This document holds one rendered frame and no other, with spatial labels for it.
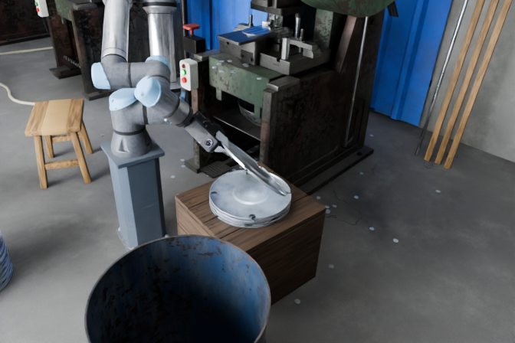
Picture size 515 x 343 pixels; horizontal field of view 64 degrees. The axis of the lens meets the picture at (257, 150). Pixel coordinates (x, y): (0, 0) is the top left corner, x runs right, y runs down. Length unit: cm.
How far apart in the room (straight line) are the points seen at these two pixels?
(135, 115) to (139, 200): 36
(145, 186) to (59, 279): 49
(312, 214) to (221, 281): 41
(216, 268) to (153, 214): 59
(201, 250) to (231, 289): 15
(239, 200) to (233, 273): 32
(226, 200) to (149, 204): 39
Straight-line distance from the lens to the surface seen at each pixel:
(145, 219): 176
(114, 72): 127
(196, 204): 149
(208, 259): 123
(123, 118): 154
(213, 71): 202
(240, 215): 138
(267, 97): 170
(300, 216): 146
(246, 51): 191
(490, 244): 218
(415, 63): 292
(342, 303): 168
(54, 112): 232
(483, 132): 291
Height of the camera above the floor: 127
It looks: 31 degrees down
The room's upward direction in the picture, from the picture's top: 3 degrees clockwise
